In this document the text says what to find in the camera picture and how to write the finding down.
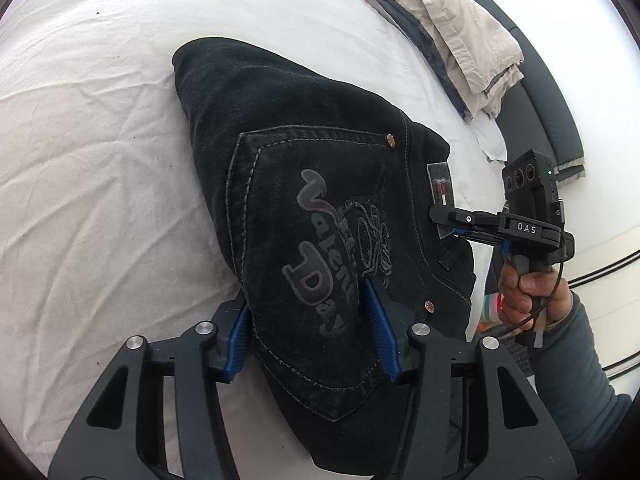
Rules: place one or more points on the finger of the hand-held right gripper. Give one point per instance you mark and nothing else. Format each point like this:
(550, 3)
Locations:
(460, 217)
(487, 239)

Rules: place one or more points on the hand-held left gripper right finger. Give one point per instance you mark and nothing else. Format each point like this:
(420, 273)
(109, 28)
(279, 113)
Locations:
(381, 330)

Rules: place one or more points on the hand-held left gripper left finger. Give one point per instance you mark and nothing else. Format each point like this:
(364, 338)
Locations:
(236, 340)

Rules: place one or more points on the person's right hand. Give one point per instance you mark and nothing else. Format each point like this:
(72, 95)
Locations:
(512, 300)

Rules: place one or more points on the bed with white sheet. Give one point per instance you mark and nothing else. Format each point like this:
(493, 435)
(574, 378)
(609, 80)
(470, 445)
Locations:
(100, 160)

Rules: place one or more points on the pile of beige grey clothes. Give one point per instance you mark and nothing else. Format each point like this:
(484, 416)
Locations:
(465, 35)

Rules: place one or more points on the black denim pants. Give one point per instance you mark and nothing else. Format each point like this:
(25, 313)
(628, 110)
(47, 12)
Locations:
(300, 160)

